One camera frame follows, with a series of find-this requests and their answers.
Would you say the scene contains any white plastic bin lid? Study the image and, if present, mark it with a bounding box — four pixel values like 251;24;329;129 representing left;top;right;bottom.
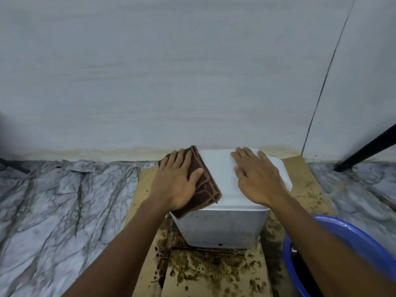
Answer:
169;148;293;215

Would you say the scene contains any stained brown cardboard sheet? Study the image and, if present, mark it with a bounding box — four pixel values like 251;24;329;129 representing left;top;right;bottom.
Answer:
124;156;334;297

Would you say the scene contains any thin black rod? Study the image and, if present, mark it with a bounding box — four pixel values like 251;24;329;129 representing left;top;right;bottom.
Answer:
0;157;31;175

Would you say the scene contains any person's right forearm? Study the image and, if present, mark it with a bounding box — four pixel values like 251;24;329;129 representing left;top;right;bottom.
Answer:
267;195;396;297

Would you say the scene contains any blue plastic basin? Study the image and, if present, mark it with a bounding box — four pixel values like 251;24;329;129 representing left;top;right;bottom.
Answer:
282;214;396;297

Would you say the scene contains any person's right hand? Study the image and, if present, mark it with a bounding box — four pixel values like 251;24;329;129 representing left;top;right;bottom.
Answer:
230;147;291;209

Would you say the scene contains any brown patterned cleaning cloth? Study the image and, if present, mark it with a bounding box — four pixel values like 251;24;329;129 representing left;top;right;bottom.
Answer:
158;145;223;219

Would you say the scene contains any black metal leg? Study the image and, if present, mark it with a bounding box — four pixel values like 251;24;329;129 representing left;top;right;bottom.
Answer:
333;123;396;173

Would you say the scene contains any person's left hand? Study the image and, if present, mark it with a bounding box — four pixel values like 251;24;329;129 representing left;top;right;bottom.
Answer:
148;148;205;212

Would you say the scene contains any white plastic bin body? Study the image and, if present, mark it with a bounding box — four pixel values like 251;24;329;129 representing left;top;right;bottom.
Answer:
170;208;270;250

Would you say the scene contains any person's left forearm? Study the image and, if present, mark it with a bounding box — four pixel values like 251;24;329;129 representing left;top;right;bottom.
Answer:
61;198;174;297

